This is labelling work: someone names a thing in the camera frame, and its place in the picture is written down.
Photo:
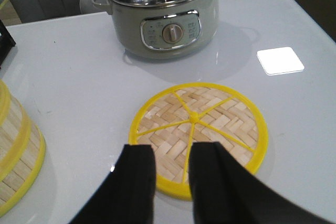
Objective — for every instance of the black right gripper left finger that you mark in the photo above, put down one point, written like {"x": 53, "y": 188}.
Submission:
{"x": 127, "y": 193}

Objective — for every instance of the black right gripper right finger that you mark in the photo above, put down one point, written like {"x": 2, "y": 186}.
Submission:
{"x": 223, "y": 191}

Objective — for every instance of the woven bamboo steamer lid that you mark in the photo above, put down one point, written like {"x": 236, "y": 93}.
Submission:
{"x": 176, "y": 118}

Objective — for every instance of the bamboo steamer basket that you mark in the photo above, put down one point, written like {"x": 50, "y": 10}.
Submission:
{"x": 19, "y": 180}
{"x": 15, "y": 129}

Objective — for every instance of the grey-green electric cooking pot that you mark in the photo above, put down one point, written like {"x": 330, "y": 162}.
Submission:
{"x": 162, "y": 32}

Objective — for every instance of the black dish rack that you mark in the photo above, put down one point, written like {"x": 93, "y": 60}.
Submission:
{"x": 6, "y": 42}

